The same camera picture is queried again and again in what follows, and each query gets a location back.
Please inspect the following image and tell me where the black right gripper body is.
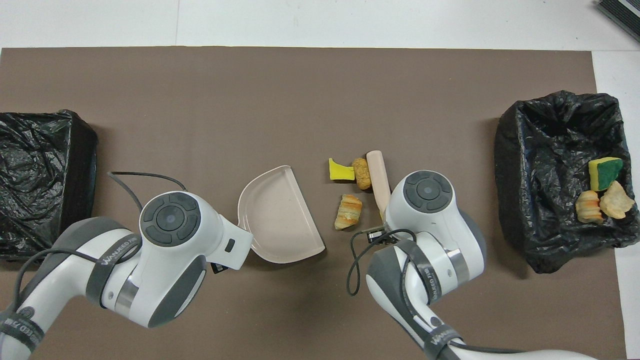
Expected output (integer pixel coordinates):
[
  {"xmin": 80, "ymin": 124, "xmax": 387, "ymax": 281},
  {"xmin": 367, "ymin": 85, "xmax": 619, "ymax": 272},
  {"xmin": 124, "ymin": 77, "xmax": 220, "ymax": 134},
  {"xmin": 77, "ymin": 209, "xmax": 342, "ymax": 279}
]
[{"xmin": 368, "ymin": 227, "xmax": 396, "ymax": 244}]

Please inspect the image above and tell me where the striped croissant toy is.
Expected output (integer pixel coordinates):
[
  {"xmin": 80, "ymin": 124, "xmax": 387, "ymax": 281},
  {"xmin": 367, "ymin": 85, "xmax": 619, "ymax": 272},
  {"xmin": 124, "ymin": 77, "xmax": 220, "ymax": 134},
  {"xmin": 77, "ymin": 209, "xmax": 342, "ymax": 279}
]
[{"xmin": 334, "ymin": 194, "xmax": 363, "ymax": 231}]

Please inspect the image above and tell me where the beige brush with black bristles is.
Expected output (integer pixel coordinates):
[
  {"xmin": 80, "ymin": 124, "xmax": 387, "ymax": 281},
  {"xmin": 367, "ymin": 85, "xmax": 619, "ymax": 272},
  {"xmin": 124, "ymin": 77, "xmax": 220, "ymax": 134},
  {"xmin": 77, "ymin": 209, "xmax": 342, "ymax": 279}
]
[{"xmin": 366, "ymin": 151, "xmax": 392, "ymax": 217}]

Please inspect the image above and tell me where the brown nugget toy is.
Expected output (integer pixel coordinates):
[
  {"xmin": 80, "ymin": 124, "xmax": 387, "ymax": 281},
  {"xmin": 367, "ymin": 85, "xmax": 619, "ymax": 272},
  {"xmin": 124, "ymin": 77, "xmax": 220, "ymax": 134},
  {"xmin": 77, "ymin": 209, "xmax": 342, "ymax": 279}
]
[{"xmin": 351, "ymin": 157, "xmax": 372, "ymax": 191}]

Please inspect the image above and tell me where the beige plastic dustpan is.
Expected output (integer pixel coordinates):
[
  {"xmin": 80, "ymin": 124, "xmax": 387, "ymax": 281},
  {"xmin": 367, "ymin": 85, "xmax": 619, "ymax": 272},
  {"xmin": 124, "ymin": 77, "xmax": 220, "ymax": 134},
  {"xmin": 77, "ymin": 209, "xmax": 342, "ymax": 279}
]
[{"xmin": 237, "ymin": 165, "xmax": 326, "ymax": 264}]

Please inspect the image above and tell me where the small orange tan bread toy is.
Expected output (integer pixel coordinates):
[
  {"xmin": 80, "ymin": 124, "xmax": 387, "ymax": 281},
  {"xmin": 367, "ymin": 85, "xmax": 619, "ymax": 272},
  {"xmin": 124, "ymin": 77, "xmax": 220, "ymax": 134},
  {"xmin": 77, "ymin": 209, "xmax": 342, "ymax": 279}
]
[{"xmin": 575, "ymin": 190, "xmax": 604, "ymax": 224}]

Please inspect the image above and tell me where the yellow and green sponge piece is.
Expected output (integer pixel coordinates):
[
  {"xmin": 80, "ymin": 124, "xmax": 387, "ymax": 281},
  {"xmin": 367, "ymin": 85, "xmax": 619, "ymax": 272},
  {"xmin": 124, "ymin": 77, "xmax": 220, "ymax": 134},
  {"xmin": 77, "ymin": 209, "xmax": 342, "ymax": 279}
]
[{"xmin": 588, "ymin": 157, "xmax": 624, "ymax": 193}]

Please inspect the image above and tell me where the pale bread toy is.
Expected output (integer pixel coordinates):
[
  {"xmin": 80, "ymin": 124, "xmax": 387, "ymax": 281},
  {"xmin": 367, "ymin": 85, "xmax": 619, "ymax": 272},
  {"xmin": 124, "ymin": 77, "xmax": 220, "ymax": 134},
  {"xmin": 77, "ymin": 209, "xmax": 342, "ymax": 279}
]
[{"xmin": 599, "ymin": 180, "xmax": 636, "ymax": 220}]

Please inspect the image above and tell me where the open black bag lined bin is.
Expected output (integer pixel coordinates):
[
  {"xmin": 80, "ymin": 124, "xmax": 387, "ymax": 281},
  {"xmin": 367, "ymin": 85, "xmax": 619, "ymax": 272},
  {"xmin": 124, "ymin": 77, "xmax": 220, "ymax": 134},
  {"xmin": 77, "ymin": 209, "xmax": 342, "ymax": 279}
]
[{"xmin": 494, "ymin": 90, "xmax": 640, "ymax": 274}]

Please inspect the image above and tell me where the taut black bag lined bin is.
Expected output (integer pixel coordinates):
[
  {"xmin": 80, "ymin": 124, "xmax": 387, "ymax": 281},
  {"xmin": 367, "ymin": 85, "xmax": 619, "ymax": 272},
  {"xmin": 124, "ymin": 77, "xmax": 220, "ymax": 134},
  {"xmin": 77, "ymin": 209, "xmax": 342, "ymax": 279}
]
[{"xmin": 0, "ymin": 109, "xmax": 99, "ymax": 263}]

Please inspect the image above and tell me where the brown table mat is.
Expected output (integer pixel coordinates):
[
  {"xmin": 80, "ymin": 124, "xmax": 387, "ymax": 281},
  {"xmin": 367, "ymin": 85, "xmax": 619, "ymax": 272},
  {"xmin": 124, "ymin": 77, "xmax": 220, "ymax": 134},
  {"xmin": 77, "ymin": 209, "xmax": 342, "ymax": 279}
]
[{"xmin": 0, "ymin": 46, "xmax": 628, "ymax": 360}]

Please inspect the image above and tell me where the dark ribbed panel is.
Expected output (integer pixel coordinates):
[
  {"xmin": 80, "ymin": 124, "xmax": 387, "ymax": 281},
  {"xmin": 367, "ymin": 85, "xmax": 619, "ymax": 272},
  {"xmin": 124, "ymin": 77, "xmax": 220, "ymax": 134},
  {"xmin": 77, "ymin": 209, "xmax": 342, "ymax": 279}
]
[{"xmin": 595, "ymin": 0, "xmax": 640, "ymax": 43}]

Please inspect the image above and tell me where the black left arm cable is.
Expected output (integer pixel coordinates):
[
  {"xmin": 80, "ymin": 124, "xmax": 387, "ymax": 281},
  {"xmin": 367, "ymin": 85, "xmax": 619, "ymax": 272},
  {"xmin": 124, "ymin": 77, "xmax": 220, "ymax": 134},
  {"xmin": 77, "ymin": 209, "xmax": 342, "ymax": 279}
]
[{"xmin": 107, "ymin": 171, "xmax": 187, "ymax": 211}]

